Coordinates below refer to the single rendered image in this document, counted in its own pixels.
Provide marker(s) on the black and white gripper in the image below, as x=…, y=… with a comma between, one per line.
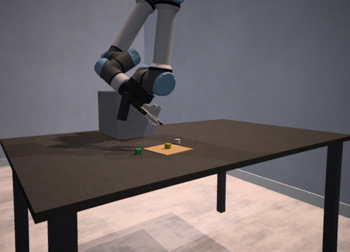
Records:
x=137, y=98

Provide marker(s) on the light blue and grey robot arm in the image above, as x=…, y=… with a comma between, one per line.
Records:
x=156, y=78

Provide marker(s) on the orange flat mat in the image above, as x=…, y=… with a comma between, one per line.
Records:
x=160, y=149

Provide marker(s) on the green die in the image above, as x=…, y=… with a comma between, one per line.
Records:
x=138, y=151

